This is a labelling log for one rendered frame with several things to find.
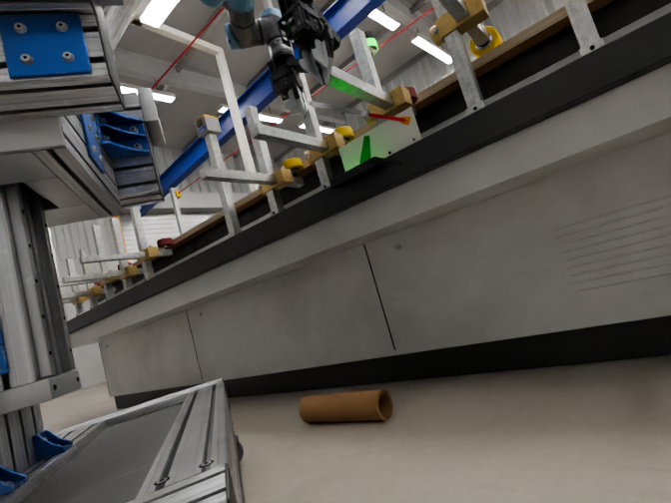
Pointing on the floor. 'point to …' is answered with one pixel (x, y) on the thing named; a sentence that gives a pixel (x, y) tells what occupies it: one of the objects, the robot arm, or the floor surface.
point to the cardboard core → (346, 406)
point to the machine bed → (440, 275)
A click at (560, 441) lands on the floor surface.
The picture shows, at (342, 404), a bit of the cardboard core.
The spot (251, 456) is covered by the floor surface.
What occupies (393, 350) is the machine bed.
